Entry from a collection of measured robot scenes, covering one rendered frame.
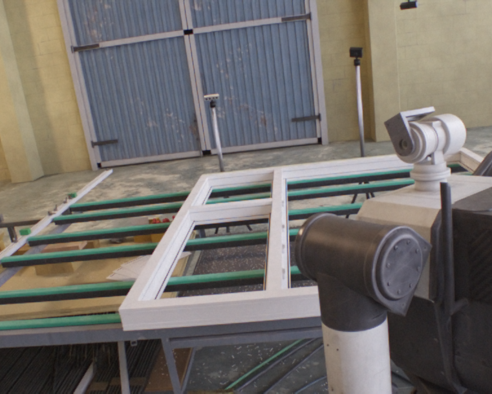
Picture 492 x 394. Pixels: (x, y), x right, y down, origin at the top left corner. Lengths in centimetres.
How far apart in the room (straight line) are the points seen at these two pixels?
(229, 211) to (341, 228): 152
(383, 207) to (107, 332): 100
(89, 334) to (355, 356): 101
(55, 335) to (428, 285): 117
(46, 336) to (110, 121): 681
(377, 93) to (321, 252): 692
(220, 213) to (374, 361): 154
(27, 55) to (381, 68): 570
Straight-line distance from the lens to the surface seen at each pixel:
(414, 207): 69
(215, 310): 133
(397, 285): 58
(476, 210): 65
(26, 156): 857
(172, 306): 134
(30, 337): 161
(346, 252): 58
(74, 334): 154
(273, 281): 137
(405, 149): 74
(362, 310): 62
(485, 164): 94
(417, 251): 59
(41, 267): 260
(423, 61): 804
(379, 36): 745
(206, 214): 212
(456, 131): 79
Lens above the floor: 157
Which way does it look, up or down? 18 degrees down
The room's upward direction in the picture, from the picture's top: 7 degrees counter-clockwise
